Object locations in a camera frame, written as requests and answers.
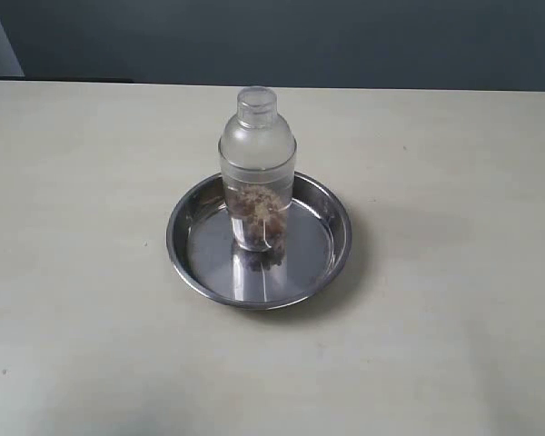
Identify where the clear plastic shaker bottle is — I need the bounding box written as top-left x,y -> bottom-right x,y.
218,86 -> 297,252

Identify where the round stainless steel tray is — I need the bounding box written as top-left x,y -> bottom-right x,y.
166,173 -> 352,311

